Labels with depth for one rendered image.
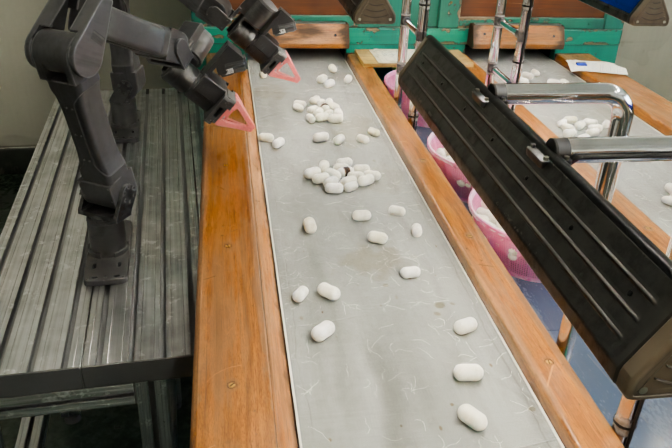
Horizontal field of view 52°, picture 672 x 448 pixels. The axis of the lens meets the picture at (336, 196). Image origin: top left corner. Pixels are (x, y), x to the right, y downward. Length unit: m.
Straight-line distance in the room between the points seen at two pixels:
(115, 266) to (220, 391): 0.45
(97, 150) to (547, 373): 0.75
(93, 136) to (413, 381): 0.62
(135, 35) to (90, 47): 0.13
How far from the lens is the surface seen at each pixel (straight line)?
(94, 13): 1.09
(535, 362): 0.94
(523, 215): 0.61
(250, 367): 0.88
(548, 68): 2.27
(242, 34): 1.66
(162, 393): 1.09
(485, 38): 2.20
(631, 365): 0.48
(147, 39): 1.23
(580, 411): 0.89
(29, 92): 3.13
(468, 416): 0.85
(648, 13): 1.53
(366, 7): 1.32
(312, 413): 0.86
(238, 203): 1.23
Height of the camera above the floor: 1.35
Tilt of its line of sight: 27 degrees down
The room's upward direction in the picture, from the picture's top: 3 degrees clockwise
